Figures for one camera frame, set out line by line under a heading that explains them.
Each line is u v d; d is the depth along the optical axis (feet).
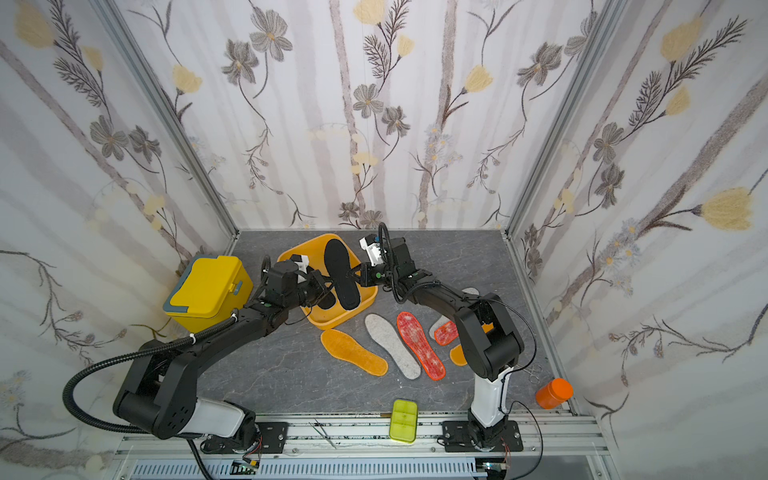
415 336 3.02
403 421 2.50
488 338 1.63
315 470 2.30
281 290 2.20
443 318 3.11
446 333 3.02
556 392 2.38
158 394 1.40
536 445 2.42
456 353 2.93
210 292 2.85
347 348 2.91
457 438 2.41
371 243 2.64
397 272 2.35
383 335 3.03
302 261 2.68
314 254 3.55
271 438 2.41
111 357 1.31
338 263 2.90
